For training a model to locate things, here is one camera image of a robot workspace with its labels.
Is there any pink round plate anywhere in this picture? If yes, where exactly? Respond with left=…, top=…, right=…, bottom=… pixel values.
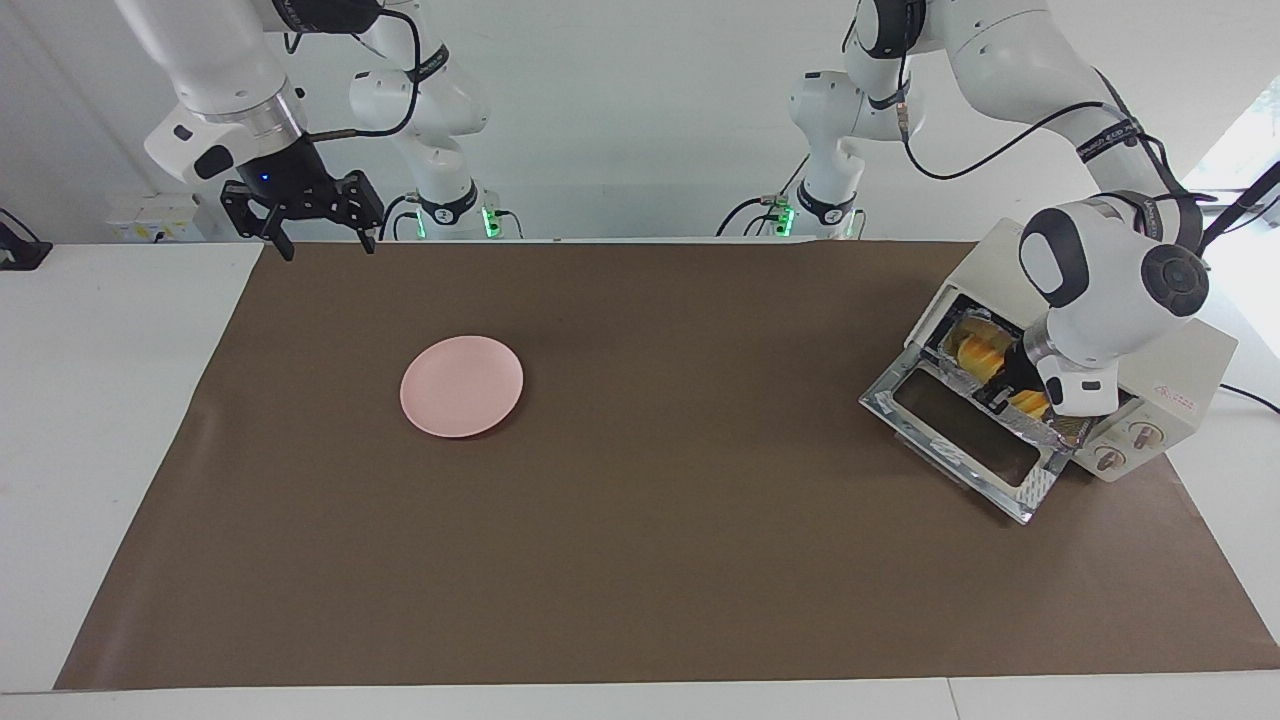
left=400, top=335, right=525, bottom=438

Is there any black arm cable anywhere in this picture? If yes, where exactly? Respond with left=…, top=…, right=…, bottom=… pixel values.
left=285, top=5, right=422, bottom=142
left=893, top=60, right=1217, bottom=207

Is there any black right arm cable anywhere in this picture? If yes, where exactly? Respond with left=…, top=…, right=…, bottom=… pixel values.
left=285, top=5, right=422, bottom=142

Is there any black oven power cable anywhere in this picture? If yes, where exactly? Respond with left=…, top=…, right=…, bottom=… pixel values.
left=1218, top=383, right=1280, bottom=417

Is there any cream toaster oven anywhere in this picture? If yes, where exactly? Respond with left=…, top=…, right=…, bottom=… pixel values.
left=860, top=240, right=1239, bottom=525

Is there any black table clamp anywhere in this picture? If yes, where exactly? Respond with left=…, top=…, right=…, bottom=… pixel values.
left=0, top=208, right=54, bottom=272

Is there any black base cable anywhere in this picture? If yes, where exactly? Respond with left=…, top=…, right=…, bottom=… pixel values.
left=714, top=150, right=813, bottom=239
left=384, top=193, right=426, bottom=242

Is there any brown table mat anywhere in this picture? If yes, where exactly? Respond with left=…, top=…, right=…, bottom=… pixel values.
left=53, top=240, right=1280, bottom=691

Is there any glass oven door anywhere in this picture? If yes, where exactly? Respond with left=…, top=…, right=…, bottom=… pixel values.
left=860, top=358, right=1073, bottom=525

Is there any white power strip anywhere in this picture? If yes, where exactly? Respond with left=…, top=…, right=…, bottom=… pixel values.
left=108, top=193, right=207, bottom=242

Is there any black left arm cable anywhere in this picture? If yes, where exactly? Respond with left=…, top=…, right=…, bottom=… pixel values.
left=893, top=60, right=1217, bottom=207

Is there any aluminium foil tray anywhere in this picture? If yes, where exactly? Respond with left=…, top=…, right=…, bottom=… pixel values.
left=934, top=305, right=1097, bottom=451

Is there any sliced yellow bread loaf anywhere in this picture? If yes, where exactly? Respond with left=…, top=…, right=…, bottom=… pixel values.
left=955, top=330, right=1051, bottom=420

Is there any black stand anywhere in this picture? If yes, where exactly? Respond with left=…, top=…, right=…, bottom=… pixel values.
left=1198, top=160, right=1280, bottom=253

